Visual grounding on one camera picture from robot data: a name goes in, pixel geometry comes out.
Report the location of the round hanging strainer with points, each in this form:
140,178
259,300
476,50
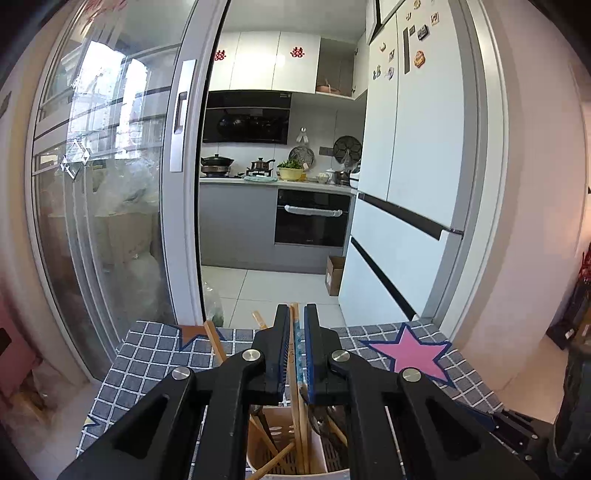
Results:
301,156

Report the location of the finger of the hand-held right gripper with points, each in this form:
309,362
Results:
521,436

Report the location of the small cooking pot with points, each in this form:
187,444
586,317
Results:
262,166

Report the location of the beige plastic utensil holder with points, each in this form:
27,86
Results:
284,427

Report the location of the white bowl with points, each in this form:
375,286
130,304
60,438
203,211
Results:
323,177

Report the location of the grey lower kitchen cabinet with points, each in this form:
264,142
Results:
238,221

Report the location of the white upper kitchen cabinets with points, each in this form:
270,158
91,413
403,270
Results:
258,64

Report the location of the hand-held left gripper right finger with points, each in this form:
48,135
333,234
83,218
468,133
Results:
316,355

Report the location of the clear plastic bag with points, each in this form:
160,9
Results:
213,307

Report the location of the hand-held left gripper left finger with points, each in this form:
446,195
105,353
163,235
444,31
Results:
277,350

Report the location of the black wok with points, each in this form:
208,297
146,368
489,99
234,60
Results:
217,164

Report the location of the dark countertop pot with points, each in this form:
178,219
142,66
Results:
342,177

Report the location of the red paper decal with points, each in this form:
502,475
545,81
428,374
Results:
297,51
220,55

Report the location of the translucent black plastic spoon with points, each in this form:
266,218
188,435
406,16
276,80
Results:
323,424
258,420

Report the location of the black range hood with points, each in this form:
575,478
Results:
247,117

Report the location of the sliding glass door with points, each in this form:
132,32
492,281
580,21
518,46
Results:
115,207

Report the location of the grey checked tablecloth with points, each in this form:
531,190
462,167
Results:
147,350

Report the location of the cardboard box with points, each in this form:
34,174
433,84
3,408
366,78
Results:
334,277

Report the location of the wall light switch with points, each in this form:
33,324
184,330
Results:
4,104

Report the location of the blue patterned wooden chopstick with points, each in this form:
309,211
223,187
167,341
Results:
298,360

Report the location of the black round hanging tray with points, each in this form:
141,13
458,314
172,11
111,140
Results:
347,148

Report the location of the black built-in oven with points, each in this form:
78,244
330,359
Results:
311,221

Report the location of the white refrigerator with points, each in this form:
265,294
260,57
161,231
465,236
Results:
415,138

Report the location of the group of fridge magnets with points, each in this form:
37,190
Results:
419,57

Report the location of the yellow floral wooden chopstick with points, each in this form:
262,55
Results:
338,433

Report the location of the yellow basin with greens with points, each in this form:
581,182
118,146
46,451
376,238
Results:
291,173

